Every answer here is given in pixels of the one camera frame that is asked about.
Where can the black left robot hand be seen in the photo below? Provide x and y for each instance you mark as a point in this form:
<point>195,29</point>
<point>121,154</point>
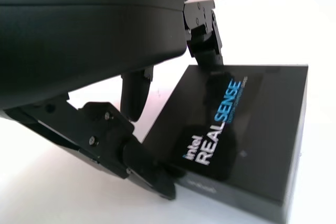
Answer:
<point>78,37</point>

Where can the black RealSense box lid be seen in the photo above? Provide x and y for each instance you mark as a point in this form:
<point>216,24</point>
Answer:
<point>262,129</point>

